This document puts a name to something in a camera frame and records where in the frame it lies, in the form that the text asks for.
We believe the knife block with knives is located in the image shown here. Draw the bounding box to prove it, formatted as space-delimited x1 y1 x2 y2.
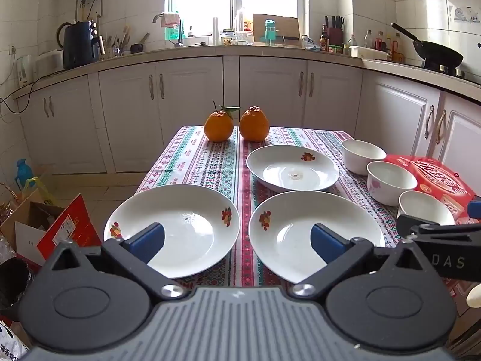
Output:
324 15 345 46

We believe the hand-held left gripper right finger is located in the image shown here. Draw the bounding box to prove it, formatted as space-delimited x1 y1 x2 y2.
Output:
289 223 433 298

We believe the small black pot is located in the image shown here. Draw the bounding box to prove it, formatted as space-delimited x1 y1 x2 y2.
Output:
130 33 152 54

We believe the white kitchen countertop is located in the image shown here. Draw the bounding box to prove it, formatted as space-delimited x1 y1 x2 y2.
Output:
15 39 481 100

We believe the kitchen faucet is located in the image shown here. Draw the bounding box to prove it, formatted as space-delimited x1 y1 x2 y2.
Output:
152 12 185 48

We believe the tall glass bottle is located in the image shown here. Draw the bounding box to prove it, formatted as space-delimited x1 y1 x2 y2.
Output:
234 7 247 34

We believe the white plate with flower print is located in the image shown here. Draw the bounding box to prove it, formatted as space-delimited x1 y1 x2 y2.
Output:
246 145 340 193
104 184 241 279
248 190 386 284

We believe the black air fryer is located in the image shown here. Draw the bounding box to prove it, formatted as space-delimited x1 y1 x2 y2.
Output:
56 20 102 70

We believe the wooden cutting board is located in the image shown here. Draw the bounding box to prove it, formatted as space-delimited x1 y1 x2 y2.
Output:
253 14 301 41

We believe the black round bin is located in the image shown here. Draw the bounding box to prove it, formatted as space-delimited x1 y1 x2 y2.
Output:
0 258 37 311

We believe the patterned tablecloth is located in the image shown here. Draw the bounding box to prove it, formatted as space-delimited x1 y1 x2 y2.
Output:
133 125 470 290

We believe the white bowl with pink print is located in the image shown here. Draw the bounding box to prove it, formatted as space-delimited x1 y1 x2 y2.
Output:
366 161 418 207

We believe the open cardboard box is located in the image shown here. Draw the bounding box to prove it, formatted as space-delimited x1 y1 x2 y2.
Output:
0 187 69 243

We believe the white countertop appliance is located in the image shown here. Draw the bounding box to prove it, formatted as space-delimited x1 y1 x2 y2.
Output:
35 50 64 79

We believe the wall sticker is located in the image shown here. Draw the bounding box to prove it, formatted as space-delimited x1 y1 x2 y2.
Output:
449 5 479 24

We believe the yellow plastic bag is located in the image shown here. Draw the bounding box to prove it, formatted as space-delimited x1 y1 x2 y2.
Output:
22 176 58 205

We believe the plain white bowl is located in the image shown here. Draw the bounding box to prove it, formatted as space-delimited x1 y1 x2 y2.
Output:
341 139 387 176

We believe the gas stove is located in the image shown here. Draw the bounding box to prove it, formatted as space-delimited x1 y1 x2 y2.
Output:
423 63 481 84

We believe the red gift box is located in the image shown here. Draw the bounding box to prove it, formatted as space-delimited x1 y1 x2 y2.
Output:
383 154 481 227

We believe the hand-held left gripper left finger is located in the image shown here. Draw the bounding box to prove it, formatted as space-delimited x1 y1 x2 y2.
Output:
49 223 190 302

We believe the red paper carton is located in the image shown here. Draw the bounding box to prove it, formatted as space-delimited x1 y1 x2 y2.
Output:
36 193 103 261

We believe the teal water bottle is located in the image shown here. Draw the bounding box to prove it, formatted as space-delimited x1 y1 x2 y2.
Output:
264 20 279 44

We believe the white electric kettle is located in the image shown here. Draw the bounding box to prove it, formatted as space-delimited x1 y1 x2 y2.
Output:
16 56 34 85

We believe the orange with bumpy top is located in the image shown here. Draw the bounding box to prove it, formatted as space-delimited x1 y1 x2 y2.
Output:
239 106 270 142

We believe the black power cable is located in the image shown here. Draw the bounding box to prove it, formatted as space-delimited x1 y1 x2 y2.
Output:
0 79 35 115

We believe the orange with stem and leaf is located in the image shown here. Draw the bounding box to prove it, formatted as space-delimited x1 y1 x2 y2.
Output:
204 101 242 143

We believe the white plastic tray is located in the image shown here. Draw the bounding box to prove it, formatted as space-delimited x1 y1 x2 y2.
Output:
349 45 389 61

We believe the white cabinet door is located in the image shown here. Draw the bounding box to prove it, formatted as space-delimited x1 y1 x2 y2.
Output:
355 71 442 160
306 60 364 136
98 62 159 174
47 75 108 175
437 92 481 171
155 56 225 174
239 56 309 128

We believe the utensil holder with utensils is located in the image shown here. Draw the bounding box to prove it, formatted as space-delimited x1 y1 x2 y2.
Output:
104 26 131 60

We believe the white printed bag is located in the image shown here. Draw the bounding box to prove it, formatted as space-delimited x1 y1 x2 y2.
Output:
0 319 30 361

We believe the black wok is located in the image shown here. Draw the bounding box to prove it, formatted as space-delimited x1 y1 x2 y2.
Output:
391 23 464 72

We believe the person's right hand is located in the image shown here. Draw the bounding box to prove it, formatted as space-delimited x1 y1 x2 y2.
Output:
466 284 481 310

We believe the cooking oil bottle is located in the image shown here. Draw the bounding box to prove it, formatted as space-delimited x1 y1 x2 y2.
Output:
392 32 405 63

